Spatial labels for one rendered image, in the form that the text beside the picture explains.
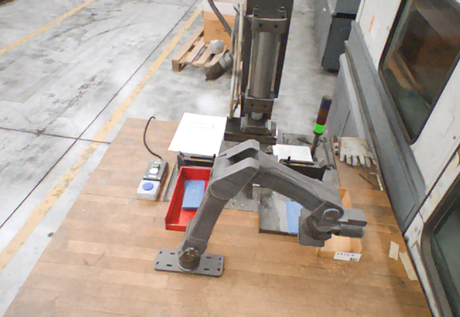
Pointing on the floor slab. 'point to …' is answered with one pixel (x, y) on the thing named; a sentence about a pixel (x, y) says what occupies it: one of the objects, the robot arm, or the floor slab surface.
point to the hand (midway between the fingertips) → (304, 231)
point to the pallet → (185, 56)
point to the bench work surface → (112, 281)
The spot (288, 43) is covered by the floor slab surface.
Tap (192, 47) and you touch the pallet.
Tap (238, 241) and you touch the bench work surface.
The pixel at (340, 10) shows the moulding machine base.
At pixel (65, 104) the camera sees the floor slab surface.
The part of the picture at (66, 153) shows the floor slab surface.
